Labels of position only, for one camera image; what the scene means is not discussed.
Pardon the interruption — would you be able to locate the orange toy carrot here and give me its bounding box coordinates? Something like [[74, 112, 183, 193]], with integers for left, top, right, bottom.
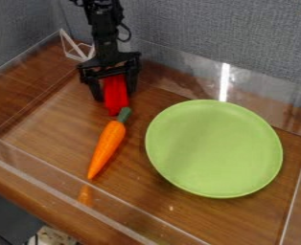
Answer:
[[87, 107, 133, 179]]

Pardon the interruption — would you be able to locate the black cable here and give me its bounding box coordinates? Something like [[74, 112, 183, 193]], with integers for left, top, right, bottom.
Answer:
[[117, 22, 134, 43]]

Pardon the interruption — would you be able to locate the clear acrylic enclosure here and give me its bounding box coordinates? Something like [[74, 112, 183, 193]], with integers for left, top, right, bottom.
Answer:
[[0, 35, 301, 245]]

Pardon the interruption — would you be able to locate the green round plate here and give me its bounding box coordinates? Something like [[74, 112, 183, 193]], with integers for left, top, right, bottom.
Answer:
[[145, 100, 284, 199]]

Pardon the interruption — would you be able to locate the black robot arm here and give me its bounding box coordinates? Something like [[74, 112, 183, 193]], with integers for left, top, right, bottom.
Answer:
[[71, 0, 141, 101]]

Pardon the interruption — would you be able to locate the red block object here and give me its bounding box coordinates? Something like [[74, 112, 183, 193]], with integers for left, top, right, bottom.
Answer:
[[105, 75, 130, 116]]

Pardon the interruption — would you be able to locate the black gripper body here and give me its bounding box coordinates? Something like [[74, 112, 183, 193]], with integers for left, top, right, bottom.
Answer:
[[76, 52, 141, 83]]

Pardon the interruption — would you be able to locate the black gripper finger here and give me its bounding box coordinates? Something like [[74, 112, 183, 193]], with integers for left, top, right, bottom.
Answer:
[[126, 70, 138, 95], [88, 79, 105, 102]]

